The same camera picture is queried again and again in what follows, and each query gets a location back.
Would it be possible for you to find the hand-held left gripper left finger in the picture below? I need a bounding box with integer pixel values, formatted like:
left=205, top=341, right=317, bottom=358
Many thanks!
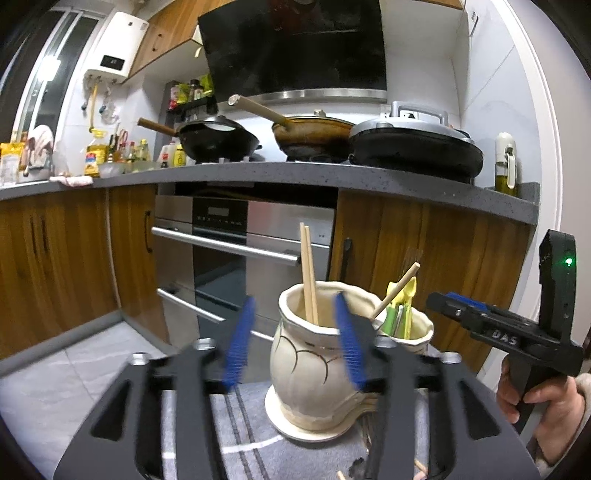
left=53, top=295, right=257, bottom=480

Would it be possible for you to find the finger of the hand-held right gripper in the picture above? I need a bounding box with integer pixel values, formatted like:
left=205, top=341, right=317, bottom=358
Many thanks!
left=444, top=291, right=513, bottom=320
left=425, top=293, right=495, bottom=344

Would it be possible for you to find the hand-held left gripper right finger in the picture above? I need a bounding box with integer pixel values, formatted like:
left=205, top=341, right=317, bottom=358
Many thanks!
left=333, top=292, right=541, bottom=480

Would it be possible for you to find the cream ceramic utensil holder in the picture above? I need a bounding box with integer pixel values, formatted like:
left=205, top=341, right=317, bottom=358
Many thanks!
left=265, top=281, right=435, bottom=445

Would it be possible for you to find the person's right hand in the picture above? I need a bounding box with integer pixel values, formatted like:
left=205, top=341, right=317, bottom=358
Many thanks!
left=496, top=356, right=583, bottom=467

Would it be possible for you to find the grey striped cloth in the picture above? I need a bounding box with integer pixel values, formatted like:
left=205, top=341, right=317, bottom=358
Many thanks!
left=205, top=344, right=481, bottom=480

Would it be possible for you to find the stainless steel oven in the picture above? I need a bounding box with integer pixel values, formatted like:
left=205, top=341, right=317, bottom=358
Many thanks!
left=151, top=194, right=337, bottom=352

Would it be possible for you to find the olive oil bottle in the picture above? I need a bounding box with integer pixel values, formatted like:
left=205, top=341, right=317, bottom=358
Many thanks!
left=494, top=132, right=520, bottom=195

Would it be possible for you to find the black griddle with silver lid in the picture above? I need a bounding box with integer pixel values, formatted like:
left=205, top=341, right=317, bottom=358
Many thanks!
left=347, top=102, right=485, bottom=183

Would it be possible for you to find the grey kitchen countertop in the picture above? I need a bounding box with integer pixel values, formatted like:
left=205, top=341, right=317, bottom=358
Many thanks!
left=0, top=161, right=541, bottom=227

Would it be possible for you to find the long wooden base cabinet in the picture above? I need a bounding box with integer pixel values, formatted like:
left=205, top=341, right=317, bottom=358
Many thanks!
left=0, top=184, right=160, bottom=361

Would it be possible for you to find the row of condiment bottles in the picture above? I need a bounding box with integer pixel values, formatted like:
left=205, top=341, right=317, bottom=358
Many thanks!
left=107, top=129, right=153, bottom=166

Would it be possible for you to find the white rag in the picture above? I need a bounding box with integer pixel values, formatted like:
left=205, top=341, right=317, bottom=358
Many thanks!
left=50, top=174, right=93, bottom=188

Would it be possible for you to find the yellow cooking oil bottle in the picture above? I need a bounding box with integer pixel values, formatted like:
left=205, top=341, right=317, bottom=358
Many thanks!
left=84, top=130, right=108, bottom=178

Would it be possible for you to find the black spice shelf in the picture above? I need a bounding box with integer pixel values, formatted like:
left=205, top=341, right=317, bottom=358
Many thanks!
left=166, top=76, right=219, bottom=123

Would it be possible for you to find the white hanging towel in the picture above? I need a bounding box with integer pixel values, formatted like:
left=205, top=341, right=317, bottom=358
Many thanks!
left=25, top=124, right=55, bottom=169

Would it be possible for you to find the yellow food bag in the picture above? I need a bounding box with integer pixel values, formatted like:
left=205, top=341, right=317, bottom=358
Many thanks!
left=0, top=142, right=26, bottom=185

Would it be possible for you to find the black range hood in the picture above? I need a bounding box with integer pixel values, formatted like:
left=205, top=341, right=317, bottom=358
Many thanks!
left=198, top=0, right=389, bottom=103

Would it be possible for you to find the white water heater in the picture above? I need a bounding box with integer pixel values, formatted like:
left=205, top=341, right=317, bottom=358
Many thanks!
left=83, top=11, right=149, bottom=86

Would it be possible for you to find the glass sliding door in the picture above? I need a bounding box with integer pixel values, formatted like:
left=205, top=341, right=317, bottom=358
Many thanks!
left=0, top=9, right=107, bottom=139

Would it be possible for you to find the black wok with wooden handle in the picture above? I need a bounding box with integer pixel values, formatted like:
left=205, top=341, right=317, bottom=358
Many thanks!
left=137, top=115, right=263, bottom=163

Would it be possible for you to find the brown pan with wooden handle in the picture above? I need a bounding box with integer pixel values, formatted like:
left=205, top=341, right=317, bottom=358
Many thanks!
left=229, top=95, right=356, bottom=160

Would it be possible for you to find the wooden wall cabinet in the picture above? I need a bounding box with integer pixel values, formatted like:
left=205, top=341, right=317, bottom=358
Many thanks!
left=122, top=0, right=206, bottom=86

